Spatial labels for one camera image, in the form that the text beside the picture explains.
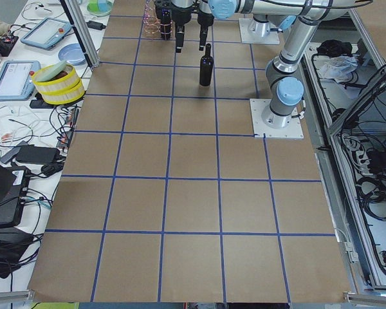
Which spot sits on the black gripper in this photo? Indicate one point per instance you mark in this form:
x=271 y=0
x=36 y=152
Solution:
x=204 y=18
x=181 y=18

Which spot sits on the dark wine bottle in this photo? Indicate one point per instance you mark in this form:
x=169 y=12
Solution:
x=206 y=66
x=166 y=25

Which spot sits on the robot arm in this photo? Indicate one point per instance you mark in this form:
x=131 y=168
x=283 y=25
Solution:
x=225 y=9
x=309 y=15

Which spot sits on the dark wine bottle in basket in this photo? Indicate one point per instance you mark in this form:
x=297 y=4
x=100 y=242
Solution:
x=166 y=25

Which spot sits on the yellow bamboo steamer basket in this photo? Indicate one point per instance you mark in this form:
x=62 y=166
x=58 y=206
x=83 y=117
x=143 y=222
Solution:
x=64 y=88

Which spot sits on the green bowl with blocks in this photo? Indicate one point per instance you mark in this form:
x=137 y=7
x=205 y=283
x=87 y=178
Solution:
x=99 y=8

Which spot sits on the black power adapter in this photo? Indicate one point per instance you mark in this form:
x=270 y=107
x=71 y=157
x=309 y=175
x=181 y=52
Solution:
x=95 y=25

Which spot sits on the blue plate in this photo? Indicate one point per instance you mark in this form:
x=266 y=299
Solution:
x=72 y=54

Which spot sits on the upper teach pendant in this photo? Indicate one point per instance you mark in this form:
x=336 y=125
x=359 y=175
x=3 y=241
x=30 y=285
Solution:
x=47 y=33

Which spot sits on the teach pendant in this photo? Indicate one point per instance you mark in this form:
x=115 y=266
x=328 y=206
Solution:
x=16 y=80
x=47 y=33

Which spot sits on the light green bowl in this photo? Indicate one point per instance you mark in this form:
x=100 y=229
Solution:
x=49 y=72

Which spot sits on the crumpled white cloth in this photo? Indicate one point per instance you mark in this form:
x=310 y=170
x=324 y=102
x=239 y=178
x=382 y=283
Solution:
x=339 y=68

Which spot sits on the lower teach pendant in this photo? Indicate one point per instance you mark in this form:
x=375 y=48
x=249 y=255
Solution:
x=16 y=80

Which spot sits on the black power brick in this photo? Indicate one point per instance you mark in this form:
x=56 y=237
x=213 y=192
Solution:
x=30 y=154

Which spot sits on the black laptop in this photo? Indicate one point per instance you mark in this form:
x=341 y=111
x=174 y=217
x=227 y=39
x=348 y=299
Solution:
x=14 y=182

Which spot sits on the copper wire wine basket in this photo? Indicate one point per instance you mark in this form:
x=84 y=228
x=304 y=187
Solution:
x=151 y=24

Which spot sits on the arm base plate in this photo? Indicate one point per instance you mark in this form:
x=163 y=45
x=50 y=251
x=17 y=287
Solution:
x=253 y=32
x=267 y=124

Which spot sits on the aluminium frame post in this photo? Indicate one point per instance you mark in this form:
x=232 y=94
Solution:
x=76 y=19

